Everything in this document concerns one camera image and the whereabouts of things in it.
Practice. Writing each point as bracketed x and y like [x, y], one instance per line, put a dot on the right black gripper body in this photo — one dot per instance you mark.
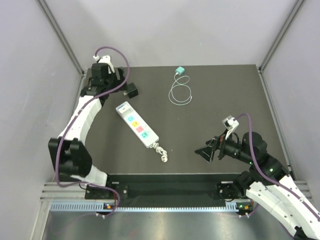
[230, 147]

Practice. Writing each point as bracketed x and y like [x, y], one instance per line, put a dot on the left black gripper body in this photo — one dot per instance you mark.
[112, 82]

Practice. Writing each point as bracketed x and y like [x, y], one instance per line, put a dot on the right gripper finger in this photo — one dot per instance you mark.
[213, 143]
[206, 152]

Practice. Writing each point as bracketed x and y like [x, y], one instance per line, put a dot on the black cube adapter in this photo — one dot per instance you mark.
[131, 91]

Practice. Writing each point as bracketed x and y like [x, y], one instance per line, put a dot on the white power strip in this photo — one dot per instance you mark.
[137, 124]

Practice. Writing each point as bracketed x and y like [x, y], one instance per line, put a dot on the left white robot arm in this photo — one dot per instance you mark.
[69, 156]

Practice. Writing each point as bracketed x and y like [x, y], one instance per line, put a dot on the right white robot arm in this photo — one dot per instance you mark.
[267, 182]

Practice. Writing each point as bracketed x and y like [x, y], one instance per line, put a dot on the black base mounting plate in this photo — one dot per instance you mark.
[175, 190]

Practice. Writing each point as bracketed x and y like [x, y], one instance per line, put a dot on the teal charger block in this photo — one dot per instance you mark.
[179, 70]

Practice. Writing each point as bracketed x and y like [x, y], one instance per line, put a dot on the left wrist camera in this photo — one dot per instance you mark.
[106, 59]

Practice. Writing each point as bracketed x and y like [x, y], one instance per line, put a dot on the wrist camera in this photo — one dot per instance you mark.
[231, 124]
[106, 59]

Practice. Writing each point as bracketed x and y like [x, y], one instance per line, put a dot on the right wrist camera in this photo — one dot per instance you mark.
[231, 124]

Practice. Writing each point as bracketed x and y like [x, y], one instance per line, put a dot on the left aluminium frame post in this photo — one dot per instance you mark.
[60, 35]

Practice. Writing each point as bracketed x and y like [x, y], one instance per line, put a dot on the aluminium frame post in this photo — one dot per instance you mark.
[297, 6]
[60, 35]

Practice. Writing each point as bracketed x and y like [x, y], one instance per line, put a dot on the right aluminium frame post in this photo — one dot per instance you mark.
[297, 6]

